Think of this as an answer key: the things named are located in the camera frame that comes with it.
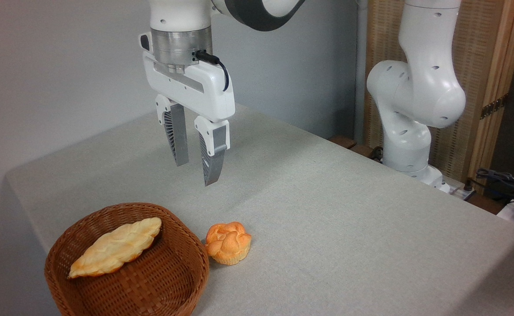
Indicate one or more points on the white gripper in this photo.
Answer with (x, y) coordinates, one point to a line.
(204, 94)

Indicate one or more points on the long golden bread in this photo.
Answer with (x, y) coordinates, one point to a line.
(116, 248)

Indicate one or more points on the brown wooden block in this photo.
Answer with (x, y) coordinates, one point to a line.
(362, 150)
(342, 141)

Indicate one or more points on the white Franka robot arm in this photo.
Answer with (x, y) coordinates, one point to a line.
(424, 87)

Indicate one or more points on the grey vertical pipe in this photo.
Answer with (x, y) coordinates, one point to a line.
(361, 66)

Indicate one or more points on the brown woven wicker basket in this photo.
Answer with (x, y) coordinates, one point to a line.
(151, 281)

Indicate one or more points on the round orange bread bun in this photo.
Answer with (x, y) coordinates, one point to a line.
(228, 243)

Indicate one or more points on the metal screen hinge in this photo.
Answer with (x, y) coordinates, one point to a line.
(494, 106)

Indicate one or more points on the wooden woven folding screen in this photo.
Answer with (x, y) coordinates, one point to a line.
(481, 52)

